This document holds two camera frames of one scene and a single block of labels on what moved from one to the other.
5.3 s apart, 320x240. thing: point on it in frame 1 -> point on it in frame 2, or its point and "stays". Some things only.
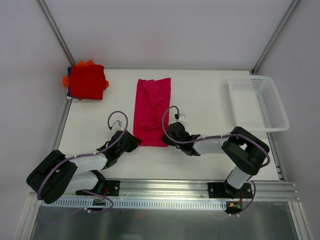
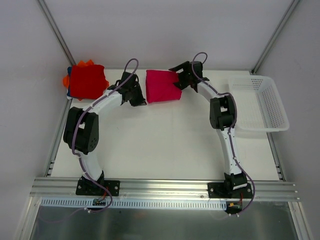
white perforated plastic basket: x=256 y=103 stays
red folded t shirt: x=87 y=81 stays
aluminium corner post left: x=47 y=14 stays
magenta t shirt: x=152 y=100 -> x=160 y=86
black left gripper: x=128 y=140 -> x=135 y=92
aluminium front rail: x=262 y=191 stays
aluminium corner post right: x=275 y=36 stays
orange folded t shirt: x=66 y=79 stays
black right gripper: x=174 y=133 -> x=183 y=75
